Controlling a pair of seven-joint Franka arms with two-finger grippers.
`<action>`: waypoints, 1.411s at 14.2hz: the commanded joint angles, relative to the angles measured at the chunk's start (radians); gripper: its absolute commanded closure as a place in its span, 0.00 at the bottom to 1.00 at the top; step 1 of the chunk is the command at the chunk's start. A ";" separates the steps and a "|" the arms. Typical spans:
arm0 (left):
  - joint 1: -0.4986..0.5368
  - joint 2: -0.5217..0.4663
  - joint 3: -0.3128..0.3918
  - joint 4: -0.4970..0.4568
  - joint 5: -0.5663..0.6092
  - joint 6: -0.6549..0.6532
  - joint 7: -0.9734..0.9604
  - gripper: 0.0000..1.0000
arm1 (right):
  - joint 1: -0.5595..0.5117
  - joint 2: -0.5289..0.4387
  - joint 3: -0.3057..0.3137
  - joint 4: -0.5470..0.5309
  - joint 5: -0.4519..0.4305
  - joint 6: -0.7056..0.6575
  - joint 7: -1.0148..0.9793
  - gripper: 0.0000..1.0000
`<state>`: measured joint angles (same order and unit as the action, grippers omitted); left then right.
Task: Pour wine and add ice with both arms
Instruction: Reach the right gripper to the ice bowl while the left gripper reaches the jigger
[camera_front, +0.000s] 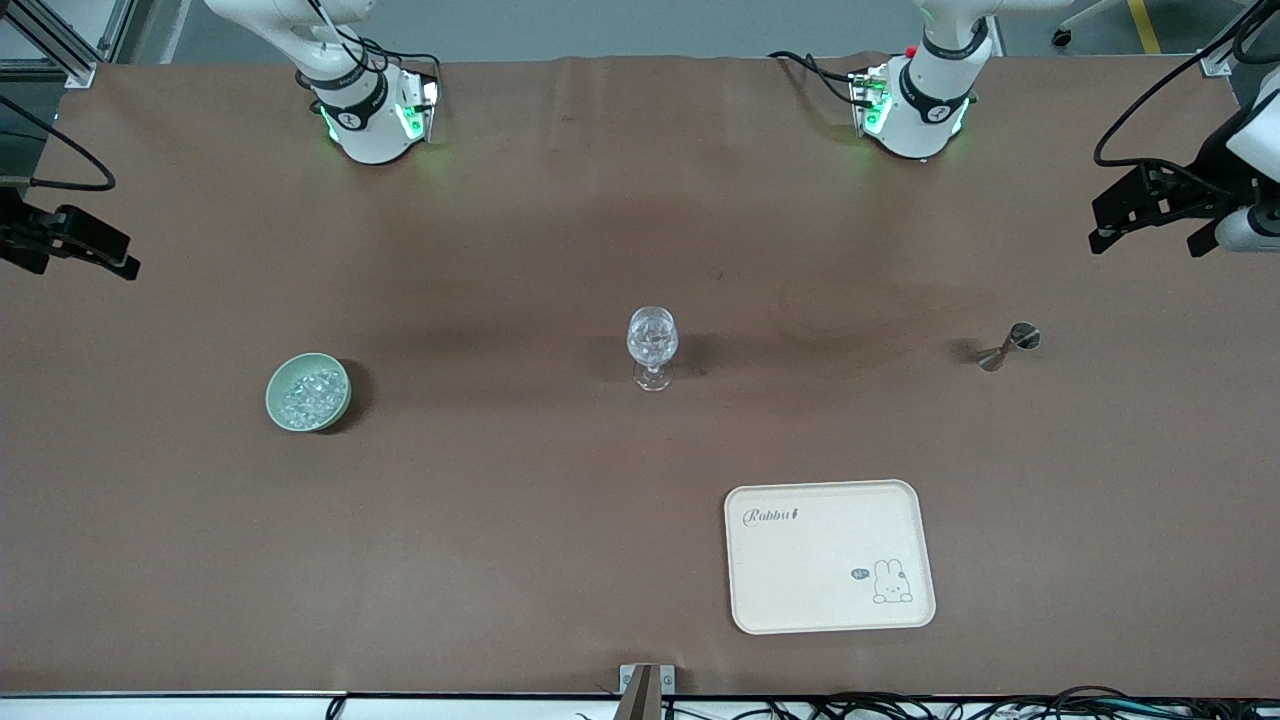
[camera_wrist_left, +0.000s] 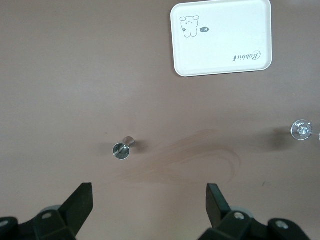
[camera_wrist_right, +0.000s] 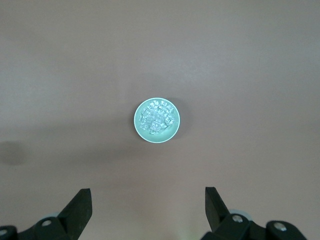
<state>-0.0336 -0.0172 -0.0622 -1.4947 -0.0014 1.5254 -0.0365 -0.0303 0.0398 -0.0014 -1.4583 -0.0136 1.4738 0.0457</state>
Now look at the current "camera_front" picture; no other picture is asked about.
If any steel double jigger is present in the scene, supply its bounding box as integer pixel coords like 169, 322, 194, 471
978, 321, 1042, 373

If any clear ice cube pile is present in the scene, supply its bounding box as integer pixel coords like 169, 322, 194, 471
282, 368, 348, 426

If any clear wine glass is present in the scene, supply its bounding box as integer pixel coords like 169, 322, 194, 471
626, 306, 680, 392

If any white office chair base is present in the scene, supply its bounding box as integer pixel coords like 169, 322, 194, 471
1050, 0, 1126, 48

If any green ceramic bowl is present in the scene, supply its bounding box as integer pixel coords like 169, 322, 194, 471
265, 352, 353, 433

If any brown table cover mat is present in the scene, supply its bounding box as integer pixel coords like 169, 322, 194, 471
0, 52, 1280, 698

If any cream rabbit print tray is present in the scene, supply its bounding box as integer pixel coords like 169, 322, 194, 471
724, 479, 937, 636

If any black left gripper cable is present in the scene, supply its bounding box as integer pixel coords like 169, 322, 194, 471
1093, 0, 1280, 171

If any aluminium frame profile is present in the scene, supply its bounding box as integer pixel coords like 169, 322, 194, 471
0, 0, 136, 89
1200, 0, 1280, 79

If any black right arm base cable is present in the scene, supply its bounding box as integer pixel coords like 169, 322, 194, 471
305, 0, 443, 111

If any black arm base cable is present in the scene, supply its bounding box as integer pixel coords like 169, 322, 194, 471
305, 0, 443, 111
768, 50, 863, 106

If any black left arm base cable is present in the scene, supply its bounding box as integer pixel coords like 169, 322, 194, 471
768, 50, 863, 106

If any black cable bundle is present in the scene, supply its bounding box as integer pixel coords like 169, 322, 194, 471
660, 685, 1280, 720

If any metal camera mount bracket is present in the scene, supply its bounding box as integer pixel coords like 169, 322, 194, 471
619, 663, 676, 720

